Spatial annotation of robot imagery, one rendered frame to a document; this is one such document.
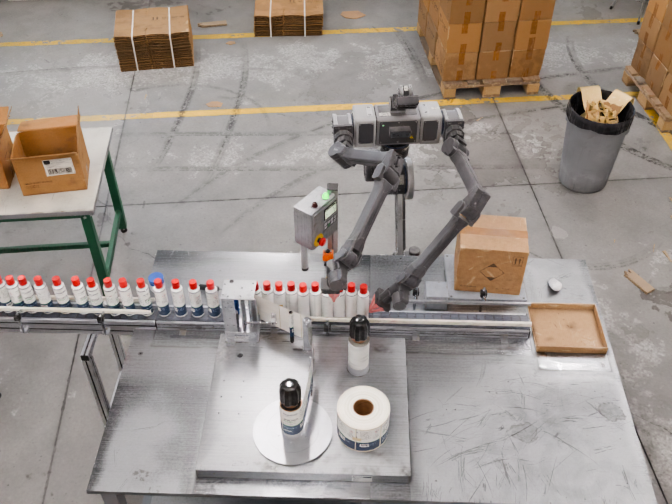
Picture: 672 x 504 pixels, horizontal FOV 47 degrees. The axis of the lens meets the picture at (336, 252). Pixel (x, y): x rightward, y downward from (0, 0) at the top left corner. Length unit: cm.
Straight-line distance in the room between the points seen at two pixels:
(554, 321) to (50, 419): 262
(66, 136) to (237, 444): 224
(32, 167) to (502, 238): 247
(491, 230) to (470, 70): 312
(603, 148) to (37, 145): 356
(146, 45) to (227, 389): 433
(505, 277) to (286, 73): 379
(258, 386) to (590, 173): 321
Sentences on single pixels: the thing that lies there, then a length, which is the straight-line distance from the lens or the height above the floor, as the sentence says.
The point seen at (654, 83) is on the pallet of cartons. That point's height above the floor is 22.
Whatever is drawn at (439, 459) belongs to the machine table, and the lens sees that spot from 309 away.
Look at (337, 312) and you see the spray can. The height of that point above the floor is 94.
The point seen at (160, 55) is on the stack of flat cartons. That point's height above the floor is 12.
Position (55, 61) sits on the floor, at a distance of 748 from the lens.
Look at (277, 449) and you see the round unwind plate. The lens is 302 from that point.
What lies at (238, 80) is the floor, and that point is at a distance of 682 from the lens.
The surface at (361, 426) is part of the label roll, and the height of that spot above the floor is 102.
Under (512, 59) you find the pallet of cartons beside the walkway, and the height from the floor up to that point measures 31.
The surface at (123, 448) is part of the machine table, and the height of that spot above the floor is 83.
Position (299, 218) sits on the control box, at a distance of 309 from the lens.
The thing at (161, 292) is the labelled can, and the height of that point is 103.
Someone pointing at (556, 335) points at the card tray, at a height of 83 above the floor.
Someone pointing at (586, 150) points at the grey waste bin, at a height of 37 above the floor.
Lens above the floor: 343
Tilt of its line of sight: 43 degrees down
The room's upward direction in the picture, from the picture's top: straight up
